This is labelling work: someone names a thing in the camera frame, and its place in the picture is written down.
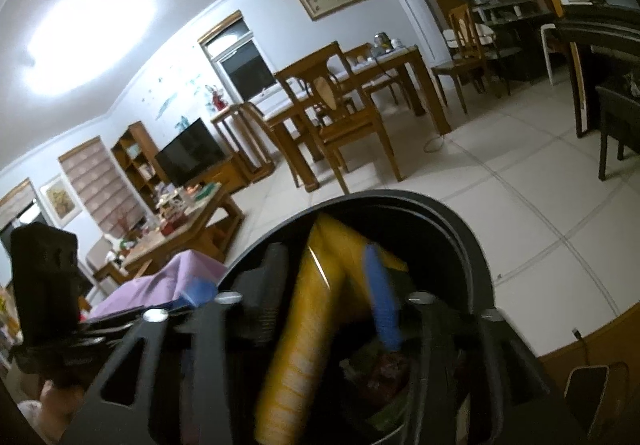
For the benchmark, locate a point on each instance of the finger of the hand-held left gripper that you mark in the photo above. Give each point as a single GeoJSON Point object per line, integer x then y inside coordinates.
{"type": "Point", "coordinates": [107, 327]}

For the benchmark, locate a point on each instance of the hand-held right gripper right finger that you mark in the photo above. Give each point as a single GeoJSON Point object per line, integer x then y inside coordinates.
{"type": "Point", "coordinates": [382, 295]}

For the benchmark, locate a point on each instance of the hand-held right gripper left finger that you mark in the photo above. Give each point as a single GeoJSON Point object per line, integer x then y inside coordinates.
{"type": "Point", "coordinates": [260, 305]}

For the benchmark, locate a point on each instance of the yellow snack package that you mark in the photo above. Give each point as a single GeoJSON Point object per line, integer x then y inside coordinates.
{"type": "Point", "coordinates": [300, 350]}

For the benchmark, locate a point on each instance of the black round trash bin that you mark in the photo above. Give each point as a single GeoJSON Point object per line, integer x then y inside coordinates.
{"type": "Point", "coordinates": [450, 225]}

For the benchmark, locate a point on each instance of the person's left hand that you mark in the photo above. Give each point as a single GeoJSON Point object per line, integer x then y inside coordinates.
{"type": "Point", "coordinates": [57, 400]}

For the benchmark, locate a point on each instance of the beige armchair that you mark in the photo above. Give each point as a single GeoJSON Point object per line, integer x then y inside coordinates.
{"type": "Point", "coordinates": [100, 255]}

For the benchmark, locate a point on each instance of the purple cloth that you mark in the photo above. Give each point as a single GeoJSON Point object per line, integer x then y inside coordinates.
{"type": "Point", "coordinates": [150, 285]}

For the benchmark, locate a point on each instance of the small framed flower picture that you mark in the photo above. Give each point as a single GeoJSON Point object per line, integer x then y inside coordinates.
{"type": "Point", "coordinates": [61, 200]}

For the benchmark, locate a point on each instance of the colourful crumpled wrapper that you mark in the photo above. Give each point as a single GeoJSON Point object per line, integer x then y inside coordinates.
{"type": "Point", "coordinates": [380, 375]}

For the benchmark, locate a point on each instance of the wooden coffee table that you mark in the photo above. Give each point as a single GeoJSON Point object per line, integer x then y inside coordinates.
{"type": "Point", "coordinates": [200, 225]}

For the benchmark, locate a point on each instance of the striped window blind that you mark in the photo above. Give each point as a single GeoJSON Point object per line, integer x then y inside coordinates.
{"type": "Point", "coordinates": [100, 185]}

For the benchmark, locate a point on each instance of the clutter of small table items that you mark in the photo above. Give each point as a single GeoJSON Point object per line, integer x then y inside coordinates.
{"type": "Point", "coordinates": [170, 210]}

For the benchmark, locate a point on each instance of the wooden television stand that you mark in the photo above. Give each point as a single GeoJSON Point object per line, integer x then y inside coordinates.
{"type": "Point", "coordinates": [227, 175]}

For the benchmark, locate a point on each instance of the wooden bookshelf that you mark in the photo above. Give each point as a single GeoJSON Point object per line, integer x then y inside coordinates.
{"type": "Point", "coordinates": [135, 160]}

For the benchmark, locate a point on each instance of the tall wooden plant stand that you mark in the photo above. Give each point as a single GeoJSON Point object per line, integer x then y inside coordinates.
{"type": "Point", "coordinates": [245, 140]}

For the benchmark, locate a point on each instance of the black flat television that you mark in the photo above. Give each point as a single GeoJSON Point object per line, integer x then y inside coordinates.
{"type": "Point", "coordinates": [190, 152]}

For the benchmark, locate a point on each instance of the wooden chair with oval back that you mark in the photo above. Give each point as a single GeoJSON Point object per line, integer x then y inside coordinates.
{"type": "Point", "coordinates": [350, 125]}

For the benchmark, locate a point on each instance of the wooden dining table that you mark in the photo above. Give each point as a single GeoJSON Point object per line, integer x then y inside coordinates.
{"type": "Point", "coordinates": [400, 62]}

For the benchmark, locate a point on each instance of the brown wooden furniture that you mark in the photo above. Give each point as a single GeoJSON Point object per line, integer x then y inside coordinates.
{"type": "Point", "coordinates": [615, 340]}

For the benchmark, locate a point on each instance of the wooden dining chair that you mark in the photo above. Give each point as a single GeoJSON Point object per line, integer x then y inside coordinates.
{"type": "Point", "coordinates": [362, 56]}
{"type": "Point", "coordinates": [462, 50]}

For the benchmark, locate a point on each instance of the bright round ceiling light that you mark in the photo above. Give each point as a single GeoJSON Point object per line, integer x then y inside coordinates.
{"type": "Point", "coordinates": [90, 35]}

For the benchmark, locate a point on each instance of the wooden framed dark window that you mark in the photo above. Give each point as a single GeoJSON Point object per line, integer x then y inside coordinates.
{"type": "Point", "coordinates": [240, 60]}

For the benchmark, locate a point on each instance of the metal kettle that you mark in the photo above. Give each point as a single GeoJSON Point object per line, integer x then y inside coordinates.
{"type": "Point", "coordinates": [381, 45]}

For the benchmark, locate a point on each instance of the white standing air conditioner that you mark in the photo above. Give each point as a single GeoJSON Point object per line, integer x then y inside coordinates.
{"type": "Point", "coordinates": [412, 15]}

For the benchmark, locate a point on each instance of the black stool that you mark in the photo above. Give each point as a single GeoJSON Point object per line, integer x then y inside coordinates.
{"type": "Point", "coordinates": [617, 115]}

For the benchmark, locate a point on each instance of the white plastic chair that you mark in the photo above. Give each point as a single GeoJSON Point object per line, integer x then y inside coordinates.
{"type": "Point", "coordinates": [547, 45]}

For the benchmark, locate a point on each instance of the cluttered metal rack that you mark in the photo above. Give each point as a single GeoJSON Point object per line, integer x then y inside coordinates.
{"type": "Point", "coordinates": [505, 7]}

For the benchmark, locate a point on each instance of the dark wooden desk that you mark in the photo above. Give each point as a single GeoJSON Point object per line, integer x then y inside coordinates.
{"type": "Point", "coordinates": [600, 25]}

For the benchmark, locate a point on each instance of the red wall decoration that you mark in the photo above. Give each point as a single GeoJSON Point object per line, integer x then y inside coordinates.
{"type": "Point", "coordinates": [218, 99]}

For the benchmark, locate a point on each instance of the blue fish wall stickers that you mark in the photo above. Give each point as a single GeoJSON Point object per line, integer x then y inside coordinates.
{"type": "Point", "coordinates": [167, 100]}

